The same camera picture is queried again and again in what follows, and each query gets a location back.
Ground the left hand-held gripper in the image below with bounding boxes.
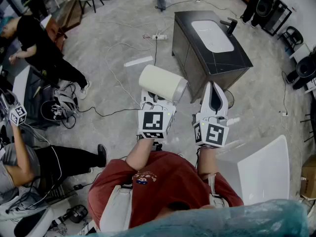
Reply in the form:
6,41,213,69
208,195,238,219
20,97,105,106
137,89,177,140

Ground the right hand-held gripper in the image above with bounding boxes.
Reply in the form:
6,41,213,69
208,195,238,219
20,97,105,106
192,81,230,149

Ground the person's right forearm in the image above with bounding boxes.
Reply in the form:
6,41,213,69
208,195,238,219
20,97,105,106
197,146,219,180

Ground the person's left forearm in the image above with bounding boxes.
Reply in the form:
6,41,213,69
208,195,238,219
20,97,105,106
125,135,161,172

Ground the person's red shirt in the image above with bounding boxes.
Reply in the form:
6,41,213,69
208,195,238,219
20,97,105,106
87,151,245,232

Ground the black faucet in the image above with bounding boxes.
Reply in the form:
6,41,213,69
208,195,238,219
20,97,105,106
219,17,238,37

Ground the white boxy appliance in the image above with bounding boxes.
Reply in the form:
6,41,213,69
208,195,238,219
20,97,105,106
217,134,291,206

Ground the grey and black backpack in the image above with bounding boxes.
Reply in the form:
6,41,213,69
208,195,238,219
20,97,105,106
40,90,79,127

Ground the white cabinet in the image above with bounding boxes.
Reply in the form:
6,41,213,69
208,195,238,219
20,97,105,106
289,43,312,61

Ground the cardboard box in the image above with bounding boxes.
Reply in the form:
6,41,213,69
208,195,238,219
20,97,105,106
300,154,316,199

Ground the low wooden table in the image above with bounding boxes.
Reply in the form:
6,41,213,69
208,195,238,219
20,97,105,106
45,1,82,51

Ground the grey shoulder strap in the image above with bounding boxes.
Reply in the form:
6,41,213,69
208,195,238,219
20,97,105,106
100,184,134,233
207,173,232,208

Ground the black metal frame shelf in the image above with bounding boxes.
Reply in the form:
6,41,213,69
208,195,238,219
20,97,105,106
261,0,293,37

